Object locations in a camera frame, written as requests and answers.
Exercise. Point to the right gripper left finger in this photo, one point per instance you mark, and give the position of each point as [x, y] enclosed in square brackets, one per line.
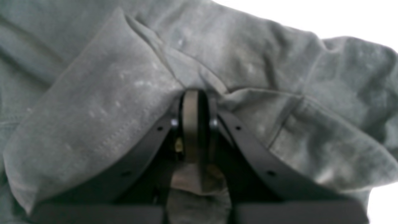
[134, 190]

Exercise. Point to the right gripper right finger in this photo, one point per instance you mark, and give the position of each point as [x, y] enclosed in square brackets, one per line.
[263, 189]

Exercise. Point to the dark grey t-shirt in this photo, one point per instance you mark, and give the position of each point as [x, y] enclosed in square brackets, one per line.
[83, 80]

